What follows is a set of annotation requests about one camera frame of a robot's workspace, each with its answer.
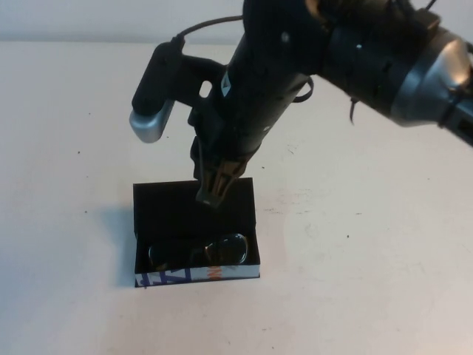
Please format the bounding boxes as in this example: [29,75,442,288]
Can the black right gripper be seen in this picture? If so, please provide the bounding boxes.
[186,105,259,207]

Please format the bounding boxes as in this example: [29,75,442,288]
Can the black printed glasses case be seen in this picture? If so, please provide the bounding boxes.
[132,176,263,290]

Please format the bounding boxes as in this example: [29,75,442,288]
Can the black framed glasses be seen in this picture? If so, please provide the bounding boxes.
[146,231,250,271]

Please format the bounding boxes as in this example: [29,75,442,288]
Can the black zip tie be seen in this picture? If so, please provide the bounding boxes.
[346,95,362,127]

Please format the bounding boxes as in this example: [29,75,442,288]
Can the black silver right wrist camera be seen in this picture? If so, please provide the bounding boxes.
[128,41,177,144]

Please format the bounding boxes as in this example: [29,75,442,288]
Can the black right camera mount bracket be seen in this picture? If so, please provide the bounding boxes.
[172,53,227,110]

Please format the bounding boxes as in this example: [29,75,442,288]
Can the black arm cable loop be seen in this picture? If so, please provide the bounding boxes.
[290,72,316,109]

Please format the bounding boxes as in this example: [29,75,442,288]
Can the black camera cable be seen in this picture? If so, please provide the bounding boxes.
[171,14,245,51]

